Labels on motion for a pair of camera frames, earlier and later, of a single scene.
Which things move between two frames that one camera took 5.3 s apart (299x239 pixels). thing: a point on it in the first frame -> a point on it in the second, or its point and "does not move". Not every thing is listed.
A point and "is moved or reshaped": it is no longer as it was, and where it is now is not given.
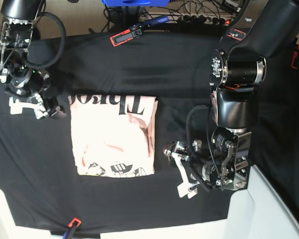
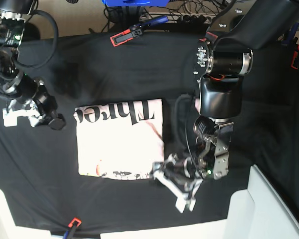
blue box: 136,3 does not move
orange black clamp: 135,31 does not move
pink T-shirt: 114,136 is moved or reshaped
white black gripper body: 193,165 -> 180,177
